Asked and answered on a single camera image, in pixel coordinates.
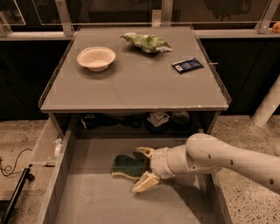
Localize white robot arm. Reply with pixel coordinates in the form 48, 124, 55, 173
132, 133, 280, 193

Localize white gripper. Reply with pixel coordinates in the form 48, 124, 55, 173
132, 146, 175, 193

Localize black stand leg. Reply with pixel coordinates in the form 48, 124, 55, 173
0, 167, 34, 224

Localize grey cabinet with counter top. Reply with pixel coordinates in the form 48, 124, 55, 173
38, 25, 232, 139

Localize black items inside cabinet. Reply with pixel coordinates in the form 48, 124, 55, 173
80, 111, 192, 134

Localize orange fruit on ledge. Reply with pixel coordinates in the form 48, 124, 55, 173
272, 22, 280, 33

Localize open grey top drawer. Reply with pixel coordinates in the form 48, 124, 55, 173
38, 130, 233, 224

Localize crumpled green chip bag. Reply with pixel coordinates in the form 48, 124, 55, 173
122, 32, 172, 53

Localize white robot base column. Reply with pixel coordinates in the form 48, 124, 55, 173
252, 74, 280, 127

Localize white paper card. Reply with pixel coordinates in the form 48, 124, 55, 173
147, 112, 170, 127

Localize black cable on floor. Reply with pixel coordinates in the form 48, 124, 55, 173
0, 148, 33, 178

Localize green and yellow sponge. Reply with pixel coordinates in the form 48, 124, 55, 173
111, 155, 147, 180

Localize metal window frame rail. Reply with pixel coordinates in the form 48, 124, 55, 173
0, 0, 280, 41

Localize white paper bowl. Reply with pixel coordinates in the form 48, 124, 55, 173
77, 46, 116, 72

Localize dark blue snack packet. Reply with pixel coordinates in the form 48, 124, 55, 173
171, 58, 204, 74

